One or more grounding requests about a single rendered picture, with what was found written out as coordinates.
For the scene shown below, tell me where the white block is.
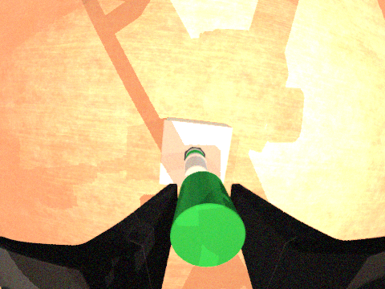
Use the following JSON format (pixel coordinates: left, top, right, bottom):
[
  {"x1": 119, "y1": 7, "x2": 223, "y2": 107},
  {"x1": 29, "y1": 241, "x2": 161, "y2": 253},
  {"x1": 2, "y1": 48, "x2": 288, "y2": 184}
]
[{"x1": 160, "y1": 116, "x2": 232, "y2": 186}]

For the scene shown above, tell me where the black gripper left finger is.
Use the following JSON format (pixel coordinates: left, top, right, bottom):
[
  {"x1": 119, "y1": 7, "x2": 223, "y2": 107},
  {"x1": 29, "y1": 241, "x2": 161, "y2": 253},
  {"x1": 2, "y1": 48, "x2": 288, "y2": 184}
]
[{"x1": 0, "y1": 184, "x2": 177, "y2": 289}]

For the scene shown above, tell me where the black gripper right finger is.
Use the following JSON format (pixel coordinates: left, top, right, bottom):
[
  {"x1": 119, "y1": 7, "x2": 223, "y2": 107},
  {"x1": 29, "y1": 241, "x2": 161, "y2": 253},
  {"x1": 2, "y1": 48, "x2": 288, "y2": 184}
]
[{"x1": 230, "y1": 183, "x2": 385, "y2": 289}]

